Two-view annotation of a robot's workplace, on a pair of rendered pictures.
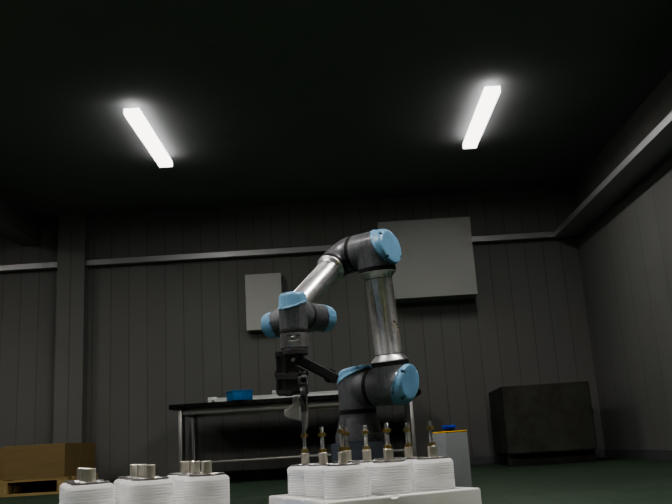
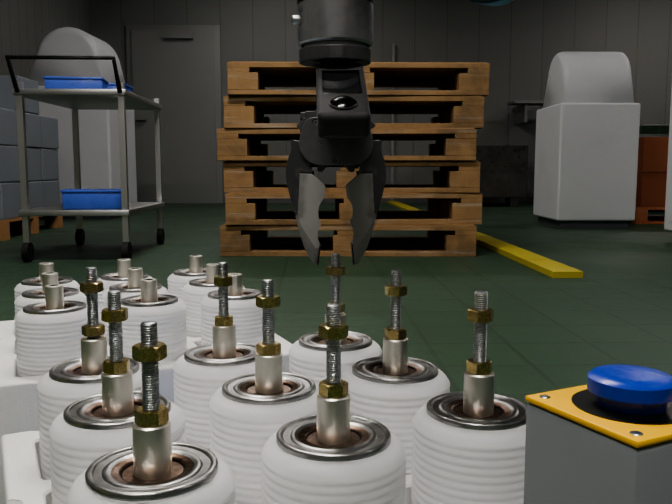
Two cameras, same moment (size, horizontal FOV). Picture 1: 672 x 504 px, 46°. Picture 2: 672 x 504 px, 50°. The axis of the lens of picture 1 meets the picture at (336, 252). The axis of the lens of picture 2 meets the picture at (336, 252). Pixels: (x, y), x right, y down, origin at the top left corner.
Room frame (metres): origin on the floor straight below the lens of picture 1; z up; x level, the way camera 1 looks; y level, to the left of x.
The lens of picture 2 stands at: (2.05, -0.61, 0.43)
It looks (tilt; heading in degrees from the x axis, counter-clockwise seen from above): 7 degrees down; 88
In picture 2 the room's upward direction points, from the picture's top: straight up
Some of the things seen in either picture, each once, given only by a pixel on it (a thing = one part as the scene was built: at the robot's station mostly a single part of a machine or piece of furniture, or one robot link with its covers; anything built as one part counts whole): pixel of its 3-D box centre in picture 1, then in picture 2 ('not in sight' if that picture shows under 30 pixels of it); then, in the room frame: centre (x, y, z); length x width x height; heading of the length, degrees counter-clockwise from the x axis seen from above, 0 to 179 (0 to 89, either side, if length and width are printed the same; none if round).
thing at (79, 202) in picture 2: not in sight; (95, 162); (0.96, 3.07, 0.46); 0.97 x 0.57 x 0.92; 85
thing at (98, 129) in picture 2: not in sight; (79, 125); (-0.01, 5.92, 0.81); 0.82 x 0.74 x 1.61; 179
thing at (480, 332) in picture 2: not in sight; (479, 342); (2.17, -0.10, 0.30); 0.01 x 0.01 x 0.08
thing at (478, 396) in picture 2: not in sight; (478, 393); (2.17, -0.10, 0.26); 0.02 x 0.02 x 0.03
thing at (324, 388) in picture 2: not in sight; (333, 388); (2.07, -0.15, 0.29); 0.02 x 0.02 x 0.01; 36
